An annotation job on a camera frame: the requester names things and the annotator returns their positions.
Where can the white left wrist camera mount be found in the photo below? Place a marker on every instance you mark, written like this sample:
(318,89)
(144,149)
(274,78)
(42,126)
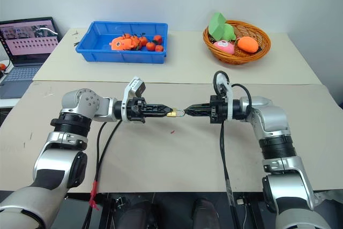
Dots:
(131,87)

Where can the bright green plush block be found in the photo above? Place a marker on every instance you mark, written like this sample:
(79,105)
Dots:
(216,25)

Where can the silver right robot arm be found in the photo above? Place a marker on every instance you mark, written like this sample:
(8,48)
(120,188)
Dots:
(273,121)

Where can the grey laptop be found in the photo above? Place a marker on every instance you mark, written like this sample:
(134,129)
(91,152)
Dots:
(24,70)

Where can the pink plush toy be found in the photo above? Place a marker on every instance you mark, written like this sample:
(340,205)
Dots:
(225,47)

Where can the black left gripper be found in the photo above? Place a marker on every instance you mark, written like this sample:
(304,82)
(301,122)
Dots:
(135,111)

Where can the blue plastic bin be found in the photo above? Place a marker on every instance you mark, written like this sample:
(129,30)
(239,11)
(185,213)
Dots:
(120,57)

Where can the orange plush fruit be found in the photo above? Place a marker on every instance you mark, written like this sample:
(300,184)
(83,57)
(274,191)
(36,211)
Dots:
(247,44)

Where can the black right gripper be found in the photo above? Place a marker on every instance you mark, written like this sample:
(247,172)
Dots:
(218,108)

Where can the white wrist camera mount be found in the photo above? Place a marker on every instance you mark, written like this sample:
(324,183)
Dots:
(229,105)
(131,87)

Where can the small orange mandarin toy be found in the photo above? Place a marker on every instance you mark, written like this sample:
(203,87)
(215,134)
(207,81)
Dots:
(2,66)
(150,46)
(143,41)
(137,43)
(158,38)
(159,48)
(126,36)

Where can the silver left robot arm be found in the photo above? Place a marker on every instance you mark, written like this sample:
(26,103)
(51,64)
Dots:
(88,103)

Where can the dull green plush toy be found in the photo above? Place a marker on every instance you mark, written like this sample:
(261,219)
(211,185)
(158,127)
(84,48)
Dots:
(230,33)

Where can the orange wicker basket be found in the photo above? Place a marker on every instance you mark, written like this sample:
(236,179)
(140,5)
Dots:
(235,58)

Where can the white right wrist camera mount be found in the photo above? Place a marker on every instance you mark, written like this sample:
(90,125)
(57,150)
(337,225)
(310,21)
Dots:
(229,105)

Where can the red tape wrap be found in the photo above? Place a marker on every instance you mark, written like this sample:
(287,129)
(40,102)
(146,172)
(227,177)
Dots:
(93,191)

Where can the dark rounded shape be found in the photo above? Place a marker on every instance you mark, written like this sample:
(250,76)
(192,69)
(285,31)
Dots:
(205,213)
(139,215)

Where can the brass padlock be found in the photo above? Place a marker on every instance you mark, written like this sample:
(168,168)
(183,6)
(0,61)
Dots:
(171,112)

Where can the orange fish plush toy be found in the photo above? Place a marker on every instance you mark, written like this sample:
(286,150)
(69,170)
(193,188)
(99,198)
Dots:
(120,44)

